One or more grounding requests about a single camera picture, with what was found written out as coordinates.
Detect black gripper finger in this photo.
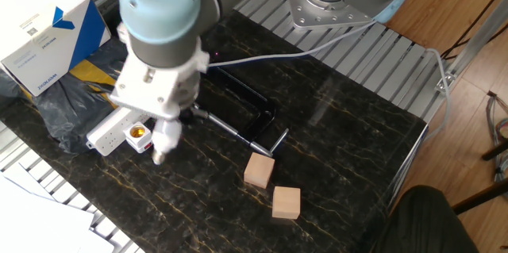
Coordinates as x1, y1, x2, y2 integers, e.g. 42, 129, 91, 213
178, 104, 199, 124

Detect white light bulb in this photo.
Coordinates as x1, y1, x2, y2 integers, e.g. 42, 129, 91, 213
151, 118, 183, 166

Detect white bulb holder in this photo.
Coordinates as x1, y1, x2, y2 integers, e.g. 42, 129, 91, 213
122, 121, 154, 154

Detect black C-clamp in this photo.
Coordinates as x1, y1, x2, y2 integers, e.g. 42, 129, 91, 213
192, 66, 290, 158

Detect white power strip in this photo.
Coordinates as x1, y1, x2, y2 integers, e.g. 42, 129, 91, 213
86, 105, 151, 157

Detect wooden cube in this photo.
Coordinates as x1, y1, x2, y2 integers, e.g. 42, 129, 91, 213
244, 152, 275, 190
271, 186, 302, 220

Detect black plastic wrapped package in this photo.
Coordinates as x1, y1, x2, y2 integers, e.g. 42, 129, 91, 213
0, 36, 130, 155

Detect white blue cardboard box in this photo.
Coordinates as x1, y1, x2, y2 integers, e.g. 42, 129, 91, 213
0, 0, 112, 98

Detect white paper sheets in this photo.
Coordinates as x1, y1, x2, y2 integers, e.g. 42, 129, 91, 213
0, 161, 116, 253

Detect dark trousered person leg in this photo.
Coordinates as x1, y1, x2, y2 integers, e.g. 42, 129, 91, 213
371, 185, 481, 253

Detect dark wooden stool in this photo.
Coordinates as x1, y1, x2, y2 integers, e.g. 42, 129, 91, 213
452, 137, 508, 215

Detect white power strip cable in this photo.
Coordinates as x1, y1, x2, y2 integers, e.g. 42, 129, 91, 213
208, 21, 377, 67

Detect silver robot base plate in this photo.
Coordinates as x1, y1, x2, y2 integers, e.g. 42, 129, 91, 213
283, 0, 376, 31

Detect grey cable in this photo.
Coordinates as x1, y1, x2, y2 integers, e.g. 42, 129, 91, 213
422, 48, 453, 143

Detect black floor cables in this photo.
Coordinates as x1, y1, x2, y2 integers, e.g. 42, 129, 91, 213
439, 0, 508, 60

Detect aluminium frame rail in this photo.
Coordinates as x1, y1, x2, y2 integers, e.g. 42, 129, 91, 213
434, 0, 508, 94

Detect coloured wire bundle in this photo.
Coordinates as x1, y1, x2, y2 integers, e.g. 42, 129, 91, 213
486, 90, 508, 185

